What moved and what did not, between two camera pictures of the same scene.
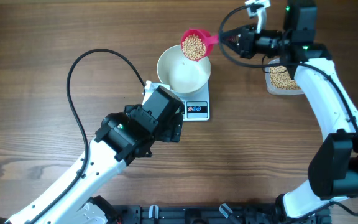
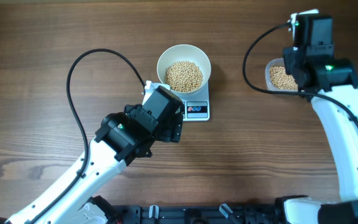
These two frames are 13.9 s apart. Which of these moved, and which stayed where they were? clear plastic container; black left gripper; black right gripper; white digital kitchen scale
Moved: black right gripper
Stayed: black left gripper; clear plastic container; white digital kitchen scale
